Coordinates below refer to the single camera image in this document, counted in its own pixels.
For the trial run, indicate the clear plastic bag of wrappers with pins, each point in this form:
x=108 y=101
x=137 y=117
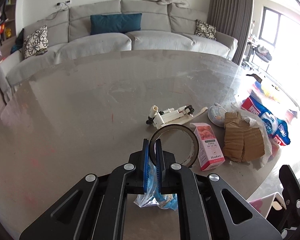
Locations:
x=267 y=102

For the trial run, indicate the right floral cushion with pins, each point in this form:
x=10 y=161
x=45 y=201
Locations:
x=205 y=30

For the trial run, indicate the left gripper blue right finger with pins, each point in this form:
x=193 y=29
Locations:
x=158 y=154

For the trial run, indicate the left floral cushion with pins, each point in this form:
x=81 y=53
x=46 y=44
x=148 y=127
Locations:
x=36 y=43

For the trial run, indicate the brown tape roll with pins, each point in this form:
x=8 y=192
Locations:
x=177 y=139

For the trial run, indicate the brown curtain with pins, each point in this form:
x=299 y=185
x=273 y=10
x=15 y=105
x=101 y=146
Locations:
x=233 y=18

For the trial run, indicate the pink white carton box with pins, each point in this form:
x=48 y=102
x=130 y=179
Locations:
x=210 y=155

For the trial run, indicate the grey sectional sofa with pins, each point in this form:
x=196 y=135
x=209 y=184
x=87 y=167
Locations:
x=163 y=27

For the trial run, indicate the white toy building-block model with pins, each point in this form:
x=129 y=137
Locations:
x=172 y=116

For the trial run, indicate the floral cushion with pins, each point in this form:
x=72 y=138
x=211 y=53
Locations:
x=36 y=43
x=205 y=30

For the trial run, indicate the torn brown cardboard piece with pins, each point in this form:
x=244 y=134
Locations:
x=242 y=142

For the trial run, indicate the teal cushion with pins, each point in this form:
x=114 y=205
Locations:
x=116 y=23

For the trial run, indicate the clear zip bag blue contents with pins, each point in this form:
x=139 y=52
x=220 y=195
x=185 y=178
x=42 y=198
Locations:
x=152 y=197

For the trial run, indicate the round cartoon bear tin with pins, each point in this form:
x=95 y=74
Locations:
x=216 y=114

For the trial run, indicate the grey plush toy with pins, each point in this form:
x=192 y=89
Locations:
x=178 y=3

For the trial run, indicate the office chair with clothes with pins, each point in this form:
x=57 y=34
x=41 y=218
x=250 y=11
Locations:
x=260 y=57

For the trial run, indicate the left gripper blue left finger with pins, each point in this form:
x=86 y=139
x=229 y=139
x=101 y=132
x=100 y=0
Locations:
x=145 y=153

